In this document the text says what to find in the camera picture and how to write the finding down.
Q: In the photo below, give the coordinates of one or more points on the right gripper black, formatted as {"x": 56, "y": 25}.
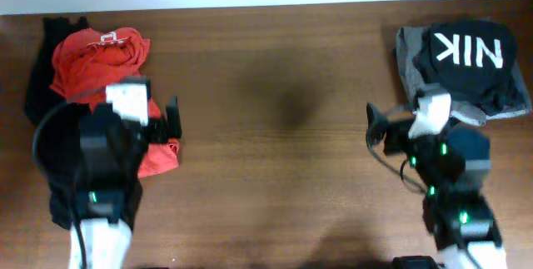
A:
{"x": 379, "y": 126}

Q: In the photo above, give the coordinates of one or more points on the red t-shirt white print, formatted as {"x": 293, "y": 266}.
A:
{"x": 88, "y": 59}

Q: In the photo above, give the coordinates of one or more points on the black crumpled garment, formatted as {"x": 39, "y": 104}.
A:
{"x": 56, "y": 151}

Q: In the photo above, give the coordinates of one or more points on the grey folded garment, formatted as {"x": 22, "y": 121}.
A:
{"x": 409, "y": 43}

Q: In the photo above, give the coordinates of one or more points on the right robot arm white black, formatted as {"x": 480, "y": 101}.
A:
{"x": 448, "y": 171}

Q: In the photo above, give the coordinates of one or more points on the black folded shirt white letters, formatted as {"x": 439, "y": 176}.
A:
{"x": 473, "y": 61}

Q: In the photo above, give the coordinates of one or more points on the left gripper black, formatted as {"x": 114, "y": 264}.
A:
{"x": 158, "y": 126}

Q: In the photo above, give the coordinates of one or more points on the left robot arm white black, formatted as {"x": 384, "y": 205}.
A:
{"x": 106, "y": 191}

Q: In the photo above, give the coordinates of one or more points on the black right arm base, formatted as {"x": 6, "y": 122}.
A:
{"x": 415, "y": 262}

